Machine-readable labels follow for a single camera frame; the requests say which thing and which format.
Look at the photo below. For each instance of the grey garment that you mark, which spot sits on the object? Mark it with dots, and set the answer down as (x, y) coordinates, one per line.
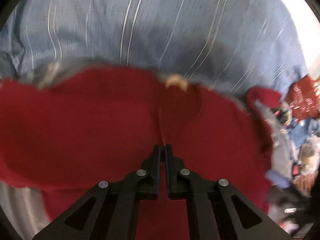
(277, 135)

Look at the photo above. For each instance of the grey-green plaid blanket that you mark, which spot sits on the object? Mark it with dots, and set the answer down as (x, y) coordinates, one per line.
(17, 202)

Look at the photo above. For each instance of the dark red printed cloth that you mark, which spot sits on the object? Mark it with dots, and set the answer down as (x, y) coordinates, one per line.
(303, 97)

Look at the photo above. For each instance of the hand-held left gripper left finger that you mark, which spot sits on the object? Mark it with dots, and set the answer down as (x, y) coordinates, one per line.
(157, 170)

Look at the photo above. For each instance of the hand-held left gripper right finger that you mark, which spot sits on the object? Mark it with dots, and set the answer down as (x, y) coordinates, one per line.
(169, 170)

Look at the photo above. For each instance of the red garment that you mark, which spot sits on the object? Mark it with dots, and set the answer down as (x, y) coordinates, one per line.
(75, 130)

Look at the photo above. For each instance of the blue plaid bed sheet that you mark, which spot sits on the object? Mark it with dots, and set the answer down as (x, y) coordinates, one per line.
(150, 25)

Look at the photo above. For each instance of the blue denim garment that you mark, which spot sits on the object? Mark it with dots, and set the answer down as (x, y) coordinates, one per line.
(303, 130)

